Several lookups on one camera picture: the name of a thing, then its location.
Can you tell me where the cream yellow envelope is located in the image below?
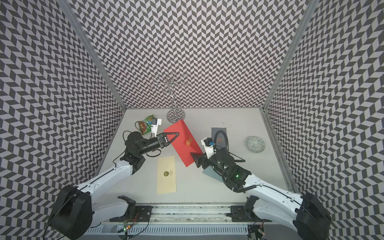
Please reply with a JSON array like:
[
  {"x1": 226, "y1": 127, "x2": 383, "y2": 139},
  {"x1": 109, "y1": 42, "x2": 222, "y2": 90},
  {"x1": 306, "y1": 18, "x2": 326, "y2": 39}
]
[{"x1": 157, "y1": 156, "x2": 177, "y2": 195}]

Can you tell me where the patterned ceramic bowl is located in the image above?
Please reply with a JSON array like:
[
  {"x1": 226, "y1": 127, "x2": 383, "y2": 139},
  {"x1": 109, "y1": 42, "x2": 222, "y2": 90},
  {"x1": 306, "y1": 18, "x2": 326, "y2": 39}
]
[{"x1": 246, "y1": 136, "x2": 266, "y2": 154}]

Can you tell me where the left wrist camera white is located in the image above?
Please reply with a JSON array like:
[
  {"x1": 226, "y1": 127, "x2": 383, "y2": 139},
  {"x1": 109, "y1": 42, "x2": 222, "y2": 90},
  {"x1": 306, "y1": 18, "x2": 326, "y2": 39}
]
[{"x1": 151, "y1": 118, "x2": 162, "y2": 137}]

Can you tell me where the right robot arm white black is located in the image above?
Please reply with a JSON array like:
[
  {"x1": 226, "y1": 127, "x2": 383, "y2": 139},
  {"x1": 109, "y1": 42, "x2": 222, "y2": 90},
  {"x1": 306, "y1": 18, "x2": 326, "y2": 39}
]
[{"x1": 191, "y1": 150, "x2": 332, "y2": 240}]

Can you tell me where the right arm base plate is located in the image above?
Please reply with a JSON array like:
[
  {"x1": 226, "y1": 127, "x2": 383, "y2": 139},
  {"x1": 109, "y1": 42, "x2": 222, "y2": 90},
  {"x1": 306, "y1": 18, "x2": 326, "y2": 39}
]
[{"x1": 226, "y1": 196, "x2": 271, "y2": 223}]

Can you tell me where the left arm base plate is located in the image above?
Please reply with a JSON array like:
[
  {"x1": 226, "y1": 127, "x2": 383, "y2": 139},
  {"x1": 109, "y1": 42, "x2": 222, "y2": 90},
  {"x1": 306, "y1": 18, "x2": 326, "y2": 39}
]
[{"x1": 110, "y1": 196, "x2": 153, "y2": 222}]

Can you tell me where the chrome wire stand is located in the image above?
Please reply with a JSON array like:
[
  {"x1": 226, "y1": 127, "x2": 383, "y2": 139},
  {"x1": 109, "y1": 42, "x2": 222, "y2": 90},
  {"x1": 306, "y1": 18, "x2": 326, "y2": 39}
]
[{"x1": 151, "y1": 72, "x2": 189, "y2": 124}]

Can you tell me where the red envelope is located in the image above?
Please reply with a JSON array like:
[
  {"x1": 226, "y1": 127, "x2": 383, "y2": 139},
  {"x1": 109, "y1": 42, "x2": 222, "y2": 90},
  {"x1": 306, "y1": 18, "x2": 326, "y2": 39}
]
[{"x1": 164, "y1": 120, "x2": 203, "y2": 167}]

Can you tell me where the light blue envelope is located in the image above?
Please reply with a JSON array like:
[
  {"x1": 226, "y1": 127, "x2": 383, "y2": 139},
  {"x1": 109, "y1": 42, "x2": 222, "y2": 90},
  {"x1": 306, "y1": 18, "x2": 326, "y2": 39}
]
[{"x1": 202, "y1": 166, "x2": 223, "y2": 183}]

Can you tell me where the aluminium front rail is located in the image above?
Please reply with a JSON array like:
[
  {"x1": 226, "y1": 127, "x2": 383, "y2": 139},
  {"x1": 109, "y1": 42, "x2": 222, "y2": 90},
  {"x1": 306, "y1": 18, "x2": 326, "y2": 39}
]
[{"x1": 68, "y1": 203, "x2": 316, "y2": 224}]

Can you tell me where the dark grey envelope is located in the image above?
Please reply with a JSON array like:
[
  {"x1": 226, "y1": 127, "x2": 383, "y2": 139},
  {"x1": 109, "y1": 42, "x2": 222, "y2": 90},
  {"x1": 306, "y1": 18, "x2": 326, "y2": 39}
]
[{"x1": 211, "y1": 128, "x2": 227, "y2": 149}]

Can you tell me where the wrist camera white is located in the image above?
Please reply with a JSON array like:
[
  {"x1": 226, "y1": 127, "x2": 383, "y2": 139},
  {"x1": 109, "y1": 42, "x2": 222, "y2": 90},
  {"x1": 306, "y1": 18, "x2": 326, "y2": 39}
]
[
  {"x1": 151, "y1": 118, "x2": 162, "y2": 137},
  {"x1": 201, "y1": 138, "x2": 216, "y2": 159}
]

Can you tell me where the green snack bag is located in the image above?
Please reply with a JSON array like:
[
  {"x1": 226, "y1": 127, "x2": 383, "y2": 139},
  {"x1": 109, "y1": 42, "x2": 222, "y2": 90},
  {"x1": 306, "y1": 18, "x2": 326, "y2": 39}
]
[{"x1": 137, "y1": 115, "x2": 155, "y2": 135}]

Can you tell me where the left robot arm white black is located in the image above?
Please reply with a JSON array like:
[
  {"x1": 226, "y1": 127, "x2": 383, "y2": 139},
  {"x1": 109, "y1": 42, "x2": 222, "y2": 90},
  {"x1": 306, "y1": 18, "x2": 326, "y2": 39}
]
[{"x1": 48, "y1": 132, "x2": 179, "y2": 240}]

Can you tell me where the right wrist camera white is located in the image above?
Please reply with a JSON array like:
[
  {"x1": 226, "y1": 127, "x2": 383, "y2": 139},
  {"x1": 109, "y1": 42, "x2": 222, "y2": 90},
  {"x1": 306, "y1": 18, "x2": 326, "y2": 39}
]
[{"x1": 201, "y1": 138, "x2": 216, "y2": 159}]

